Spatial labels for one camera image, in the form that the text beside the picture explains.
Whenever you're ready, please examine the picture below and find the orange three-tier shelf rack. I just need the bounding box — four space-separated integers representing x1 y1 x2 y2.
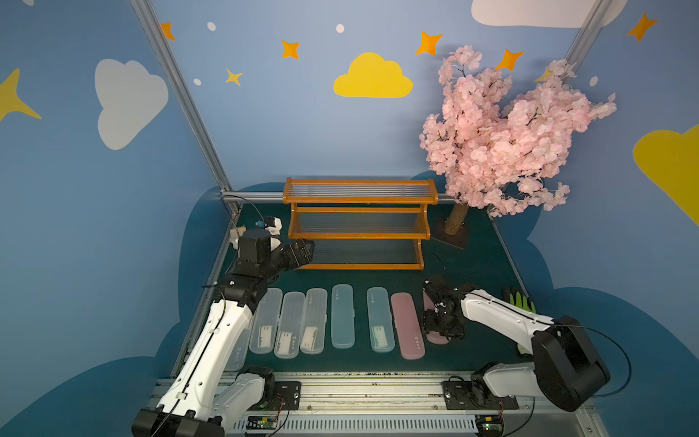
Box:
283 178 439 271

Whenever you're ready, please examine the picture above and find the pink blossom artificial tree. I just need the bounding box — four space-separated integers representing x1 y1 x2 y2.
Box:
420 46 617 248

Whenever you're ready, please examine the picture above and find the green black work glove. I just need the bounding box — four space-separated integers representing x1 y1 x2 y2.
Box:
502 288 537 314

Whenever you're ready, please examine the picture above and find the right circuit board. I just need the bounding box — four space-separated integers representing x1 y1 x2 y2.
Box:
475 415 504 437

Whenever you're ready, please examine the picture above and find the pink pencil case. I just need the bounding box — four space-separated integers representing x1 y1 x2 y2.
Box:
391 292 425 361
422 292 450 345

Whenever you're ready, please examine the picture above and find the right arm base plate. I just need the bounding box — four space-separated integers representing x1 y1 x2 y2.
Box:
442 379 519 411

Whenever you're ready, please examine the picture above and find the aluminium front rail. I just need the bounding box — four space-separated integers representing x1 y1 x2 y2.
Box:
134 372 611 437

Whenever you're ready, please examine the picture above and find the beige knit work glove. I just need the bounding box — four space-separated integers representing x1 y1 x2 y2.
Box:
229 227 247 249

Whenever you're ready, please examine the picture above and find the clear pencil case far left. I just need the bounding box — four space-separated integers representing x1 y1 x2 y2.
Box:
225 329 251 373

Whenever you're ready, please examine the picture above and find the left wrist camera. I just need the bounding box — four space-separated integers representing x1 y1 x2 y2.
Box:
263 216 282 236

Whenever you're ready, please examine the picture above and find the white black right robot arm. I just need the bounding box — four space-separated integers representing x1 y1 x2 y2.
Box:
422 278 611 413

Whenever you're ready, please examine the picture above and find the left green circuit board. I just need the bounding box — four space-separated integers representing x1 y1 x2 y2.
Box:
245 416 279 433

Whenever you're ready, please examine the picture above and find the clear pencil case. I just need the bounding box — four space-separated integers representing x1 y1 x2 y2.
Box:
274 291 306 359
249 288 283 354
300 288 328 355
225 329 251 373

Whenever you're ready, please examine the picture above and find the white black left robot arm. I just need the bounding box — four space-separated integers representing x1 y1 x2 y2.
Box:
131 229 315 436

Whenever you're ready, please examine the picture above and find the light blue pencil case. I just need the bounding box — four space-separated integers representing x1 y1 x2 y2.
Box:
331 284 355 349
367 287 395 353

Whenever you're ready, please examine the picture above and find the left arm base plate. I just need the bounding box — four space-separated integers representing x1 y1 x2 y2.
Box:
249 382 302 412

